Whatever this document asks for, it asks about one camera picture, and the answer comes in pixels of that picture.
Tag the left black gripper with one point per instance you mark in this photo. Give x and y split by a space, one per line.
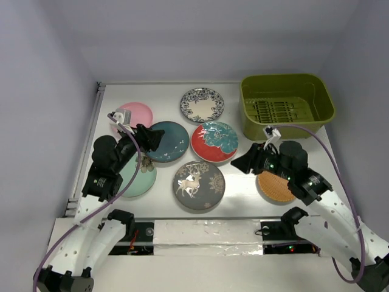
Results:
148 138

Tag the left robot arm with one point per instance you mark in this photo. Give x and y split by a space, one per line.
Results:
74 259

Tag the aluminium table edge rail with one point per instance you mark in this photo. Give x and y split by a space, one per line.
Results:
70 208

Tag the grey reindeer plate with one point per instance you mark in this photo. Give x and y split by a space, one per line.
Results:
199 185

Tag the dark teal glazed plate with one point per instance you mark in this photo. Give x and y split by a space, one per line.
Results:
174 142

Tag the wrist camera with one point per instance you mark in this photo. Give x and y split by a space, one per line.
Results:
120 119
272 134

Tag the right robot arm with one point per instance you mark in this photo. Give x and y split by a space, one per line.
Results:
342 235

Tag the blue floral white plate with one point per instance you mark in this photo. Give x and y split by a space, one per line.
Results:
202 105

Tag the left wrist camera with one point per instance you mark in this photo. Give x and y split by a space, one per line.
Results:
120 119

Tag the pink plastic plate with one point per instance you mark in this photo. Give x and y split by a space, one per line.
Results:
140 113

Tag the green plastic bin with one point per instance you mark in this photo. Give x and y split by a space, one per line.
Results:
286 101

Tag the red teal flower plate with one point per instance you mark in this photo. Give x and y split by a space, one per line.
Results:
214 141

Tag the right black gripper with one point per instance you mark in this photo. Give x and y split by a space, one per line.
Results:
257 151

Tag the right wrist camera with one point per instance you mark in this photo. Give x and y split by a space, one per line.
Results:
272 134

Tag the orange woven round plate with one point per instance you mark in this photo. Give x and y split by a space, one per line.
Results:
275 188

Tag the silver foil covered bar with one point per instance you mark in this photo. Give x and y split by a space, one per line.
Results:
207 238

